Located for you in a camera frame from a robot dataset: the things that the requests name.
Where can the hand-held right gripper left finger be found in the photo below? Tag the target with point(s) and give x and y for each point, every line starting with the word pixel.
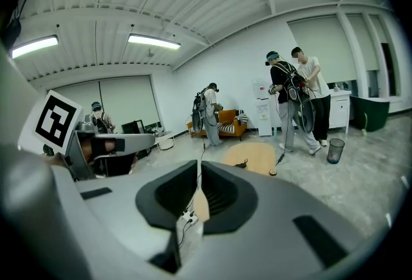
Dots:
pixel 122 208

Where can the white power strip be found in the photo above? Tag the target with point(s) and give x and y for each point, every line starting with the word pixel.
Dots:
pixel 190 217

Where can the white cabinet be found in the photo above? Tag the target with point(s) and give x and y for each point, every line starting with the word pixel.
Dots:
pixel 338 111

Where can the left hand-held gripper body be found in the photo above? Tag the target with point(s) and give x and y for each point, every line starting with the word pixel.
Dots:
pixel 53 121

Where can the black mesh waste bin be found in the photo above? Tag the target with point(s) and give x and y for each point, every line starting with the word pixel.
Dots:
pixel 335 151

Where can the black umbrella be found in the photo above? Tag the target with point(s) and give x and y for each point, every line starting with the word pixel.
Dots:
pixel 241 163

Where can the black glass-door cabinet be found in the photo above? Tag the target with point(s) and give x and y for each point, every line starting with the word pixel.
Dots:
pixel 132 127

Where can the wooden table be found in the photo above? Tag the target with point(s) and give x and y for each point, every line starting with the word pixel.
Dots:
pixel 254 153

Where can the white water dispenser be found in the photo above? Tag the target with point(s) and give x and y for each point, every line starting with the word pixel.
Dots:
pixel 263 111

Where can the dark green bathtub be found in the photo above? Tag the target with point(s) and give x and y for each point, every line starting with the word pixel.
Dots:
pixel 373 114

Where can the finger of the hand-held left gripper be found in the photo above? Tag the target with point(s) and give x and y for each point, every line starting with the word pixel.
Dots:
pixel 138 142

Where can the orange sofa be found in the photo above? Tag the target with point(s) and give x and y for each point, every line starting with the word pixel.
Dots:
pixel 230 117

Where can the long ceiling light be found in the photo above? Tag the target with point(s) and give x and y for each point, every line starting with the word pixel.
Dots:
pixel 35 46
pixel 154 41

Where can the grey backpack rig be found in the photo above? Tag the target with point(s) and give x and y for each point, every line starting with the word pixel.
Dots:
pixel 197 111
pixel 294 92

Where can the striped sofa blanket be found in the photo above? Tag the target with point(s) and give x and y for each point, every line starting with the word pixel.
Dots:
pixel 225 127

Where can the person's white shirt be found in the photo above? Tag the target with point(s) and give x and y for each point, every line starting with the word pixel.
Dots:
pixel 13 85

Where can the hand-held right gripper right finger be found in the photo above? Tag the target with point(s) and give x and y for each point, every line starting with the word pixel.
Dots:
pixel 257 233

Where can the white roller blind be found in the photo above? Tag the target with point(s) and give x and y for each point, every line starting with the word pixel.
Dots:
pixel 322 47
pixel 77 92
pixel 380 27
pixel 363 43
pixel 128 98

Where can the round white side table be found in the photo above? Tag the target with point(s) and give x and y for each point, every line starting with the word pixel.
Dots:
pixel 164 135

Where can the brown tape roll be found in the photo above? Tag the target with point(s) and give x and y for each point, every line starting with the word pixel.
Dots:
pixel 273 172

